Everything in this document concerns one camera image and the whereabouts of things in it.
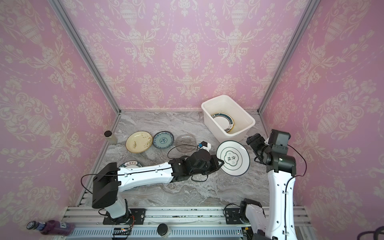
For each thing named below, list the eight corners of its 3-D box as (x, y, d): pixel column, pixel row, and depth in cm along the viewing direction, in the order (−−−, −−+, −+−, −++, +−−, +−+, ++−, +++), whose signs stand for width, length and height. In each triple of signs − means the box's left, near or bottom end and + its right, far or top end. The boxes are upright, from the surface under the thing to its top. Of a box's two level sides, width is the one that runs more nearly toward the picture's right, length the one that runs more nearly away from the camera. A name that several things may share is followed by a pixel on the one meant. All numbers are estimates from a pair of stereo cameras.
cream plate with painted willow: (123, 153, 99) (122, 151, 97) (130, 132, 110) (129, 130, 108) (150, 153, 99) (149, 151, 97) (154, 132, 110) (153, 130, 108)
